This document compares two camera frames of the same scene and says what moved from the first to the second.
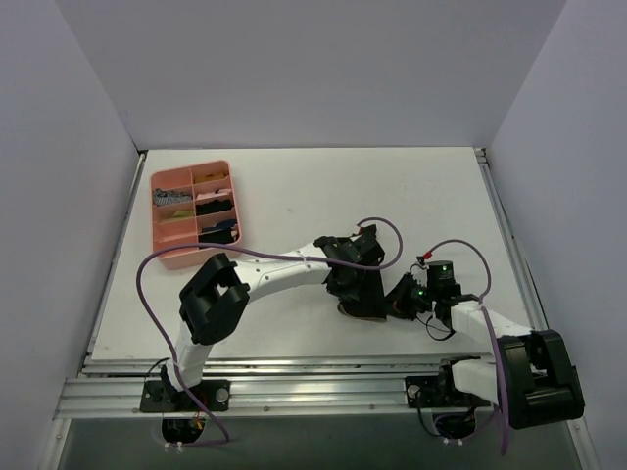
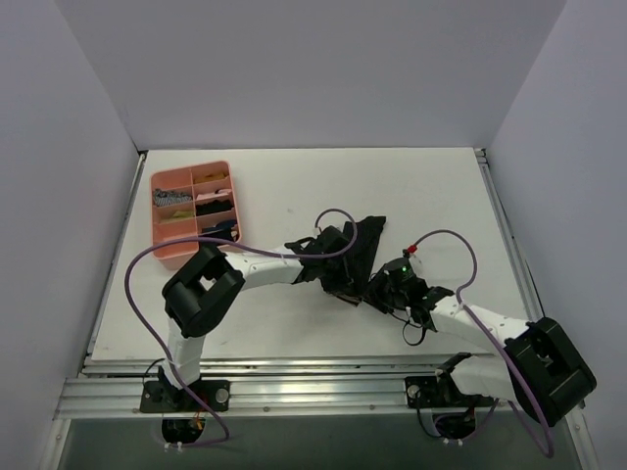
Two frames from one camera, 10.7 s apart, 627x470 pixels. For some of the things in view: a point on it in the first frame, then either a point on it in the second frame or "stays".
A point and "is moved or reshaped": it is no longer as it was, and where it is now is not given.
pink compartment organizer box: (194, 204) stays
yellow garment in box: (209, 177) stays
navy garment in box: (219, 226) stays
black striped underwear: (370, 308) is moved or reshaped
